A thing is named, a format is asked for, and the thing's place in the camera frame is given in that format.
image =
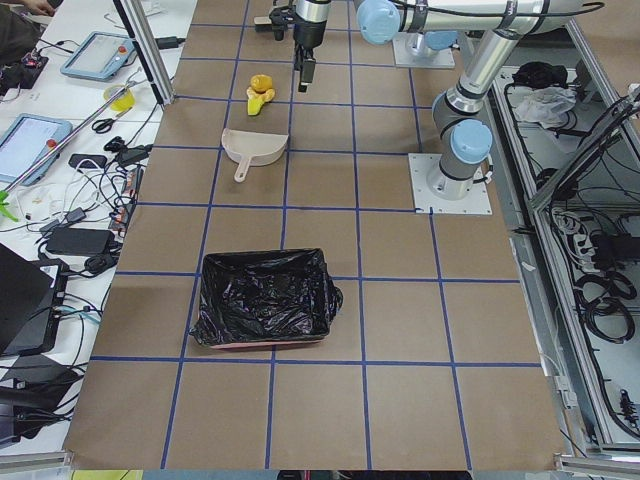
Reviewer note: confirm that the blue teach pendant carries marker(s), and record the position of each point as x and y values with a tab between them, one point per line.
99	57
29	138

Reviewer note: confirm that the black laptop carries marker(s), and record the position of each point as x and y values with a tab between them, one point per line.
31	293

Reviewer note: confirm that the beige pastry piece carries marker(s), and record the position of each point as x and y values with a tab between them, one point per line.
268	96

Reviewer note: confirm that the yellow tape roll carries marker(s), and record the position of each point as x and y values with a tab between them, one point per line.
123	99

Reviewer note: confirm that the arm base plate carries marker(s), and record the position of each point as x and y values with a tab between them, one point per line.
435	193
430	50

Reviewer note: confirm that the white crumpled cloth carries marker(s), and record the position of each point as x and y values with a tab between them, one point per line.
548	107

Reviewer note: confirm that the blue teach pendant near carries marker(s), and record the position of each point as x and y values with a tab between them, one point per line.
29	138

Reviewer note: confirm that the beige plastic dustpan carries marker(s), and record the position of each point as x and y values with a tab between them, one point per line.
248	149

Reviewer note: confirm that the black power adapter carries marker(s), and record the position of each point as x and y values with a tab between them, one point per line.
79	241

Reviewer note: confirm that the orange bread roll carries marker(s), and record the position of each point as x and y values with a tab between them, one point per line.
261	83

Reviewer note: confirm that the grabber tool metal rod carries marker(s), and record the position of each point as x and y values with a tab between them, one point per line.
37	169

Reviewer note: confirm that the small black power brick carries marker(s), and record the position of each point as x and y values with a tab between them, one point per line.
169	42

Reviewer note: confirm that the bin with black bag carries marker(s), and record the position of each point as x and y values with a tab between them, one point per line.
264	297

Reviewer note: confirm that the black scissors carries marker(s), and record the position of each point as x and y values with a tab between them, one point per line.
103	126

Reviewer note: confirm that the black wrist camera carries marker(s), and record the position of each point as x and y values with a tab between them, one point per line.
277	22

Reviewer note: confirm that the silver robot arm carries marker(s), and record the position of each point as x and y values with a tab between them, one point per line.
310	20
466	141

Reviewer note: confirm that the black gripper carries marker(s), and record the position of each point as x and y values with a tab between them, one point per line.
308	33

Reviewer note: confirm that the aluminium frame post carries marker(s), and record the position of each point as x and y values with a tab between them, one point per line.
139	31

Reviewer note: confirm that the blue teach pendant far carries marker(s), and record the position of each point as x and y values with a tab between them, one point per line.
99	57

